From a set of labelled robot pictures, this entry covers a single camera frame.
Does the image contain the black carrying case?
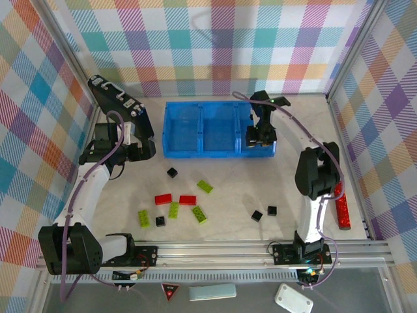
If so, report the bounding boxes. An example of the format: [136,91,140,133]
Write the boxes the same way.
[87,74,156,143]

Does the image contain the red glitter tube grey cap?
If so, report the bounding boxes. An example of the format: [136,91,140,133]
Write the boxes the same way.
[334,182,352,231]

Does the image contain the red triangle sticker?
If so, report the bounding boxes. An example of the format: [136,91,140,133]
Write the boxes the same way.
[161,282,181,303]

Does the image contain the white plastic card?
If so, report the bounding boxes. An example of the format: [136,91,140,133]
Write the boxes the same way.
[188,283,237,301]

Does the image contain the white rounded plate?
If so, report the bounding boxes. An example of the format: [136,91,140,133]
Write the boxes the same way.
[274,282,314,313]

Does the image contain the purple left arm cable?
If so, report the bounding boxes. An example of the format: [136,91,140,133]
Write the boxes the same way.
[60,110,137,303]

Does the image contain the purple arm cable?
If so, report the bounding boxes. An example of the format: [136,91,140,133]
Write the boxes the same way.
[60,110,137,303]
[231,91,341,290]

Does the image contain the aluminium side rail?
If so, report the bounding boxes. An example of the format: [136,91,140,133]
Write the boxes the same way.
[34,106,102,271]
[326,96,375,242]

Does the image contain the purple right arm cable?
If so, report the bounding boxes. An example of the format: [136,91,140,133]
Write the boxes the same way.
[231,91,341,290]

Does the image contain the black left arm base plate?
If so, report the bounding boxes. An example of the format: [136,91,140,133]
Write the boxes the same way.
[128,244,160,267]

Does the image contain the aluminium frame post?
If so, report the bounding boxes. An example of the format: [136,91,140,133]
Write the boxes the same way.
[325,0,387,100]
[38,0,102,110]

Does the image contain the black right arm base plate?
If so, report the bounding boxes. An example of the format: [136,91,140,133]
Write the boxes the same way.
[272,243,333,265]

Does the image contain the aluminium mounting rail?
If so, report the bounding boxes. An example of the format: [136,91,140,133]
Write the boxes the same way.
[35,239,392,271]

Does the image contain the slotted grey cable duct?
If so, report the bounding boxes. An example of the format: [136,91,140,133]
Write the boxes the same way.
[51,271,300,284]

